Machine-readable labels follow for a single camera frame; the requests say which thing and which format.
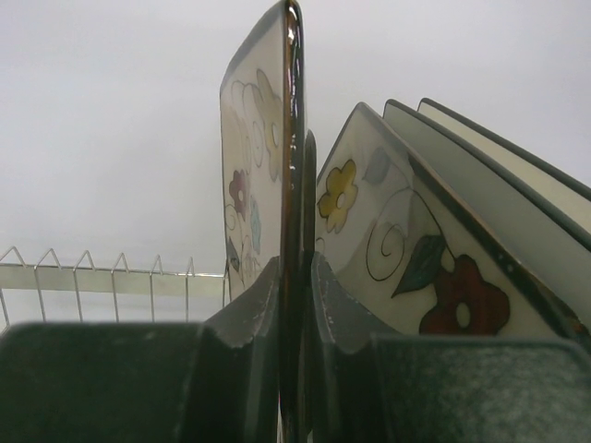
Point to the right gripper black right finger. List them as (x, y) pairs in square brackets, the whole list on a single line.
[(371, 384)]

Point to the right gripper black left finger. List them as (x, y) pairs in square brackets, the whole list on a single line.
[(215, 381)]

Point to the colourful flower plate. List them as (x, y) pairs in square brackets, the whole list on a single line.
[(415, 254), (264, 140)]

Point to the stainless steel dish rack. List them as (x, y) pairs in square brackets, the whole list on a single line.
[(50, 290)]

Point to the white square plate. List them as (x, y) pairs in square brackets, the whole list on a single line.
[(541, 175), (510, 206)]

